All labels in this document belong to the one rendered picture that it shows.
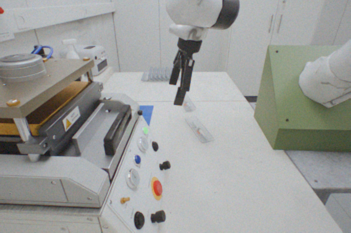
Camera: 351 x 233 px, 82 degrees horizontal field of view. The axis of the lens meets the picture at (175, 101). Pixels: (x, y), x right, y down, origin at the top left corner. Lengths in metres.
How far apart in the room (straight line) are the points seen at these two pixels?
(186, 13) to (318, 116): 0.60
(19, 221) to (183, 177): 0.41
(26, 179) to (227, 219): 0.45
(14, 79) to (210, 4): 0.42
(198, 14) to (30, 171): 0.44
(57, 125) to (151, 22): 2.53
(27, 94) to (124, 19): 2.57
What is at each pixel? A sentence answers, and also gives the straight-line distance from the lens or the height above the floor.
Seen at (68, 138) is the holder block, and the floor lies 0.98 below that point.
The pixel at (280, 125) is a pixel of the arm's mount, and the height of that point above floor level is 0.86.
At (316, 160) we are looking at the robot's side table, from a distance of 0.89.
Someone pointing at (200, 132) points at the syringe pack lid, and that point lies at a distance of 0.83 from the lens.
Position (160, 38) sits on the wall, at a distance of 2.89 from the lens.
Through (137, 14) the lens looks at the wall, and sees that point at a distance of 2.89.
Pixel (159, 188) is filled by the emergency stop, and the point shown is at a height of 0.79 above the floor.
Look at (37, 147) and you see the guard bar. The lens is 0.40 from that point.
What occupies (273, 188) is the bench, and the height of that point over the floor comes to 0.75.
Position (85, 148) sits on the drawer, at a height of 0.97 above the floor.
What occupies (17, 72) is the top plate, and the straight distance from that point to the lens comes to 0.49.
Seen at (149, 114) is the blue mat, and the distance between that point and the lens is 1.00.
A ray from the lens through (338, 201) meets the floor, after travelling 1.93.
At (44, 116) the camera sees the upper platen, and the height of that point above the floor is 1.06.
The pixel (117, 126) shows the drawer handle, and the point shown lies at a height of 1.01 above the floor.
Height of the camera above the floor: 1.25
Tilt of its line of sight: 27 degrees down
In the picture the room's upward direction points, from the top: straight up
